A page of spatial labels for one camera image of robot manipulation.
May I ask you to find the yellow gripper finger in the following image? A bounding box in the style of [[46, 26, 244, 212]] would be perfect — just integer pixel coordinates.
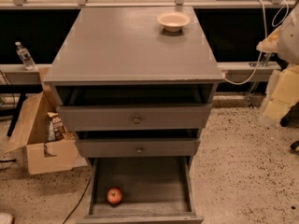
[[260, 63, 299, 126]]

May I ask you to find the red apple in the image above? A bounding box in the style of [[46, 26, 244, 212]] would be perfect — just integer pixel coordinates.
[[107, 188, 122, 204]]

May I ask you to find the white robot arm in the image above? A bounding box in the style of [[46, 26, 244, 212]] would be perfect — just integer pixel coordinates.
[[256, 5, 299, 126]]

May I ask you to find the grey wooden drawer cabinet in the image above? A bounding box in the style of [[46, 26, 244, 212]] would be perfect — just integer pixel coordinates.
[[43, 6, 224, 133]]

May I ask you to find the grey open bottom drawer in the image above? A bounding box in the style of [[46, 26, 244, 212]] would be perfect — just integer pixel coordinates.
[[76, 157, 203, 224]]

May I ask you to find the grey middle drawer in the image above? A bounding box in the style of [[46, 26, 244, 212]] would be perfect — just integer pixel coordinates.
[[76, 129, 200, 158]]

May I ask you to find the grey top drawer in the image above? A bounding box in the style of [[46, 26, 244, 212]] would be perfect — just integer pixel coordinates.
[[58, 105, 211, 132]]

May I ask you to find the metal stand pole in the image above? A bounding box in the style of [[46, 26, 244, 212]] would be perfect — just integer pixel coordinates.
[[245, 53, 273, 108]]

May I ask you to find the white bowl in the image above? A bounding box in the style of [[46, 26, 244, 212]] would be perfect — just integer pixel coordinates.
[[157, 11, 191, 33]]

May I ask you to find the brown snack package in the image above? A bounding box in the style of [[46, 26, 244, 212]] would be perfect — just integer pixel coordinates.
[[48, 112, 66, 141]]

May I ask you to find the open cardboard box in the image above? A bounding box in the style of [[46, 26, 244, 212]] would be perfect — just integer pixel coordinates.
[[5, 68, 87, 175]]

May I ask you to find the clear plastic water bottle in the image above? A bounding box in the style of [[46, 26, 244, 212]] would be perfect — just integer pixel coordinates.
[[15, 41, 36, 70]]

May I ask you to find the black table leg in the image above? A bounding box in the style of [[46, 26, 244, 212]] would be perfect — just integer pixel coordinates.
[[7, 93, 26, 137]]

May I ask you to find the white hanging cable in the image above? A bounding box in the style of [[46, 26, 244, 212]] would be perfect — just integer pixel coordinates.
[[223, 0, 291, 86]]

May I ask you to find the black floor cable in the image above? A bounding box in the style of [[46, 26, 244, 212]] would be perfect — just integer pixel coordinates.
[[61, 175, 93, 224]]

